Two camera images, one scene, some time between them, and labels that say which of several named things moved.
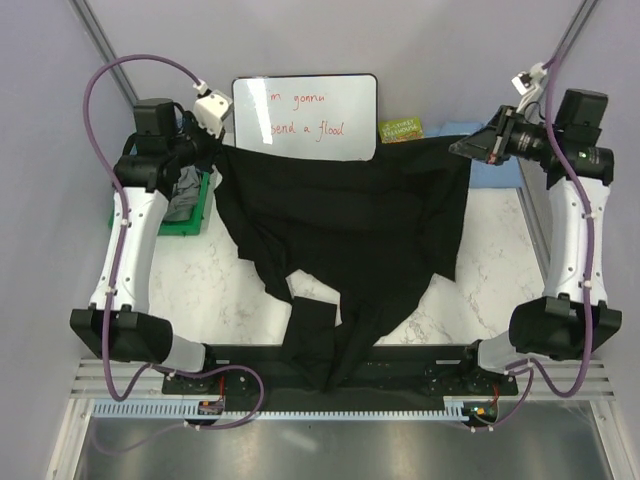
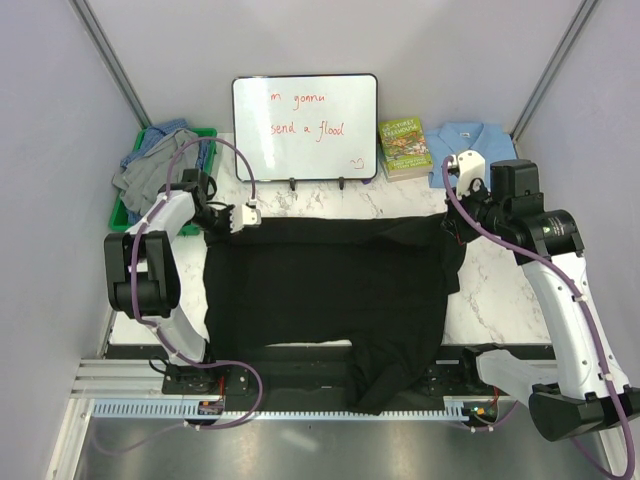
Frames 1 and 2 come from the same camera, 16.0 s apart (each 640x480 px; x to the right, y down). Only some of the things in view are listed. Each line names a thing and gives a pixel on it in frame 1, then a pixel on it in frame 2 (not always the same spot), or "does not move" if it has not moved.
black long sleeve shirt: [376, 232] -> [378, 284]
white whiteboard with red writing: [322, 117] does not move
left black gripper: [214, 144] -> [226, 212]
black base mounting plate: [385, 373] does not move
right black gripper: [492, 143] -> [454, 222]
